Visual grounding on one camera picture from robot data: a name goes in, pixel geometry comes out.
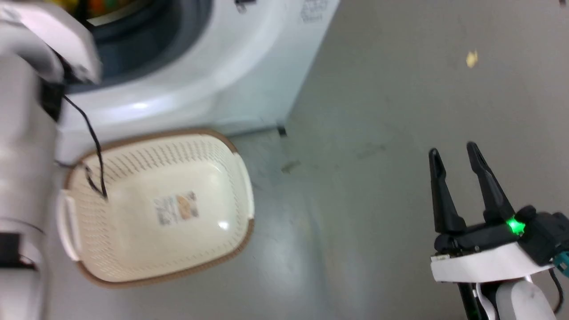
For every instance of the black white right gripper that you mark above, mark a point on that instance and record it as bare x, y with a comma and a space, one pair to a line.
493, 255

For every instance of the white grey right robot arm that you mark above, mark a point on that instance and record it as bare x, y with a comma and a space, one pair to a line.
511, 300

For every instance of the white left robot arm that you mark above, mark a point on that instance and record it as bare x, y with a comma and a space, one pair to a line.
22, 146

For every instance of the white front-load washing machine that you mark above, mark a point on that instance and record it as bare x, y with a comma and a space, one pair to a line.
231, 66

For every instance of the cream plastic laundry basket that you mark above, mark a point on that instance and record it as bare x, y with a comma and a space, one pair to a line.
178, 178

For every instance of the yellow orange plush toys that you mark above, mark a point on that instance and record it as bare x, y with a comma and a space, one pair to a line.
100, 6

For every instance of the small yellow floor scrap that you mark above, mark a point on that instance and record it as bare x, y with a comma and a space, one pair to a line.
472, 58

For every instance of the printed sticker label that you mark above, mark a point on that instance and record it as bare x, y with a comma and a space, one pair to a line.
176, 208

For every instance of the dark grey drum door gasket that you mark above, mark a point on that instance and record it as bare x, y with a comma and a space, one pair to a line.
146, 44

